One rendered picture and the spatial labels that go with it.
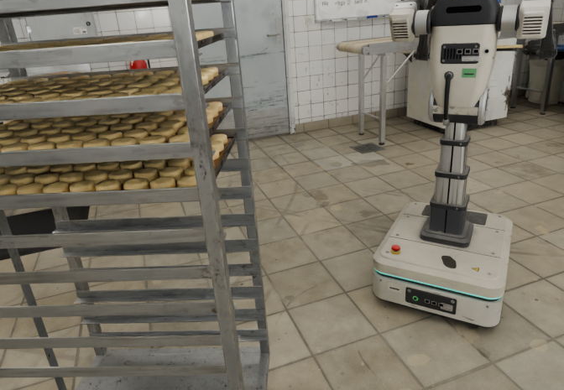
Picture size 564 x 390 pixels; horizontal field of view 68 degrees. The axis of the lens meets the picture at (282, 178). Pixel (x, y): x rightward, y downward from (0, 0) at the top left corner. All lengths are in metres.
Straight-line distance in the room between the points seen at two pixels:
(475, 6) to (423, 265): 1.01
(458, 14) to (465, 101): 0.32
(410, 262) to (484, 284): 0.29
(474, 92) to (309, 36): 2.97
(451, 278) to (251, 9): 3.28
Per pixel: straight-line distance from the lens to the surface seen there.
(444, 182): 1.95
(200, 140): 0.75
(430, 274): 1.86
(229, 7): 1.17
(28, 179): 1.09
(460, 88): 1.80
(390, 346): 1.86
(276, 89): 4.52
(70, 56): 0.84
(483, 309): 1.91
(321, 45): 4.62
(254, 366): 1.59
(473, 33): 1.77
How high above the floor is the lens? 1.28
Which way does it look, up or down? 22 degrees down
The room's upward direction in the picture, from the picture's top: 4 degrees counter-clockwise
